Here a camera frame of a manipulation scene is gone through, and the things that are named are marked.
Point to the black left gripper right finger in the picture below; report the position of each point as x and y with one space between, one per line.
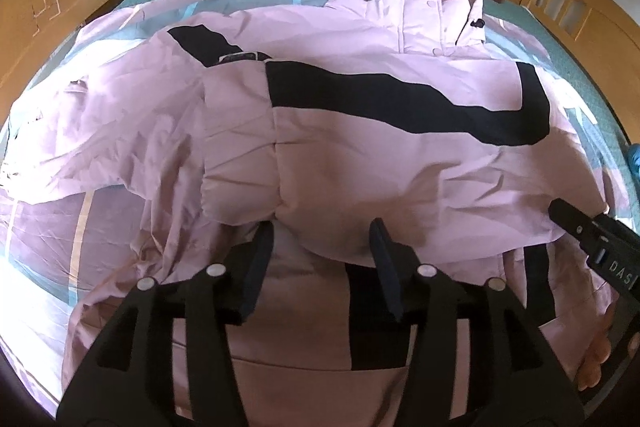
477 357

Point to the pink black hooded jacket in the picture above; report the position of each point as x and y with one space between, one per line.
319 119

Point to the wooden headboard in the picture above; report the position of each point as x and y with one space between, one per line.
604 40

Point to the green bed mat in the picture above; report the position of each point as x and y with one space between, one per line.
519 35

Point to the right hand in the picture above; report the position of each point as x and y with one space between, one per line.
598 352

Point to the pink plaid quilt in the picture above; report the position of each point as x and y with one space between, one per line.
53 254

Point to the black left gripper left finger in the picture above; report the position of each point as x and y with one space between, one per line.
126 378

